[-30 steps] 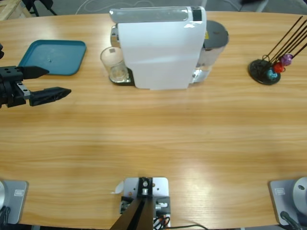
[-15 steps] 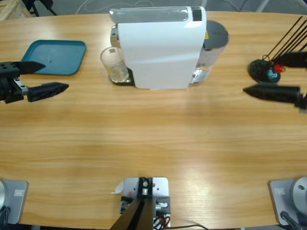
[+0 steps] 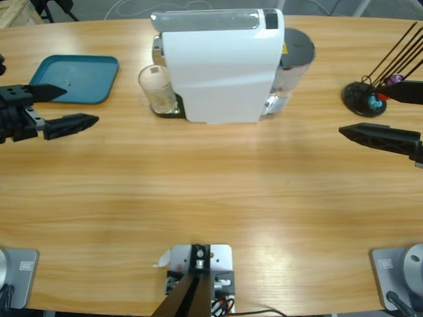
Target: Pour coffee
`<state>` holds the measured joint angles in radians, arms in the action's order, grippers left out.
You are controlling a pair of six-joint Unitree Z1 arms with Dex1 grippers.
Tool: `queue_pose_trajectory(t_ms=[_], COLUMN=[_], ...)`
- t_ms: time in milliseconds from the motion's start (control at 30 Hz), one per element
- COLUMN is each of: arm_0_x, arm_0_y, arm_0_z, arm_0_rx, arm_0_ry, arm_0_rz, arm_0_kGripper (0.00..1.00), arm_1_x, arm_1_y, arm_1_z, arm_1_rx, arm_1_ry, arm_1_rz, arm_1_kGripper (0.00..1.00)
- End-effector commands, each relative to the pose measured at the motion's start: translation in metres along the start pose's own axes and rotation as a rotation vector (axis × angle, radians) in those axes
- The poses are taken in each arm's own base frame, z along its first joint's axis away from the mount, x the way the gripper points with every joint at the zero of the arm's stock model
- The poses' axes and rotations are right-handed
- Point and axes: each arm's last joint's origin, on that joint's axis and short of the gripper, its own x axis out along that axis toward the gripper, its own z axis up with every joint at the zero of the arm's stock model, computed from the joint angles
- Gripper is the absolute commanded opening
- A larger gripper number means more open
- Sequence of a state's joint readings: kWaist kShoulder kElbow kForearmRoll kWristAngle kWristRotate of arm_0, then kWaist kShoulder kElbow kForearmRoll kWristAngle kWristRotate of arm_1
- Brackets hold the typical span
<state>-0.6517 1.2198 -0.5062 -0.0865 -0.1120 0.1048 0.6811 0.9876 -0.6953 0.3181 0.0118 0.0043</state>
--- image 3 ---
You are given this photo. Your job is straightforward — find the clear drinking glass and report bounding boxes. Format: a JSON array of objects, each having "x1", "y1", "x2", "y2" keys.
[{"x1": 137, "y1": 64, "x2": 178, "y2": 115}]

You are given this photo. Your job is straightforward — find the teal coffee capsule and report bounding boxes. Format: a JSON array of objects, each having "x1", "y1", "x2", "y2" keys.
[{"x1": 367, "y1": 95, "x2": 387, "y2": 110}]

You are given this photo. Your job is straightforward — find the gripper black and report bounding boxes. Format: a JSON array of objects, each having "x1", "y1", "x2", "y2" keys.
[
  {"x1": 0, "y1": 84, "x2": 100, "y2": 145},
  {"x1": 338, "y1": 80, "x2": 423, "y2": 169}
]

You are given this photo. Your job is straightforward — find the clear water tank grey lid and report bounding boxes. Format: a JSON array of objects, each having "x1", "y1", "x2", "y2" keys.
[{"x1": 264, "y1": 28, "x2": 317, "y2": 116}]

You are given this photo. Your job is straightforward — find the white mount with dark post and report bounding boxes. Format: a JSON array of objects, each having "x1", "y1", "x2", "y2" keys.
[{"x1": 153, "y1": 243, "x2": 237, "y2": 317}]

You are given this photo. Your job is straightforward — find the white capsule coffee machine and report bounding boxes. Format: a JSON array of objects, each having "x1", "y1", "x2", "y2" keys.
[{"x1": 150, "y1": 8, "x2": 286, "y2": 125}]

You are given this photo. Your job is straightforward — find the teal plastic serving tray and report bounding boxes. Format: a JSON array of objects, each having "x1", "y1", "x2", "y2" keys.
[{"x1": 28, "y1": 54, "x2": 120, "y2": 106}]

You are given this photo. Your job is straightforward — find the metal drip tray grate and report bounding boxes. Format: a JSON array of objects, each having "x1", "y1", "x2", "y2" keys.
[{"x1": 150, "y1": 94, "x2": 186, "y2": 119}]

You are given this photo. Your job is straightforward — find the grey base plate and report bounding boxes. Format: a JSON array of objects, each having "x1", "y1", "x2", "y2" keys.
[
  {"x1": 0, "y1": 248, "x2": 40, "y2": 310},
  {"x1": 369, "y1": 247, "x2": 412, "y2": 312}
]

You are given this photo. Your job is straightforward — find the grey coffee machine lever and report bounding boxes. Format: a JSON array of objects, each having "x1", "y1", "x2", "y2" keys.
[{"x1": 150, "y1": 9, "x2": 262, "y2": 32}]

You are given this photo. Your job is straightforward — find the black cable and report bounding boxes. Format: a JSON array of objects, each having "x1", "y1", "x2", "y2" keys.
[
  {"x1": 236, "y1": 308, "x2": 288, "y2": 317},
  {"x1": 385, "y1": 290, "x2": 416, "y2": 317},
  {"x1": 0, "y1": 283, "x2": 16, "y2": 310}
]

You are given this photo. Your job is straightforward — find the black capsule holder with rods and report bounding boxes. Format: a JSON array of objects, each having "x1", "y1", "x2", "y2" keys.
[{"x1": 342, "y1": 21, "x2": 423, "y2": 118}]

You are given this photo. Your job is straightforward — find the black stand legs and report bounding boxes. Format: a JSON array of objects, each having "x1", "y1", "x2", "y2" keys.
[{"x1": 32, "y1": 0, "x2": 80, "y2": 22}]

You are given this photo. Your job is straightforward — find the white paper tag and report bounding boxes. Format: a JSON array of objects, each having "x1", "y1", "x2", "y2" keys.
[{"x1": 151, "y1": 249, "x2": 172, "y2": 269}]

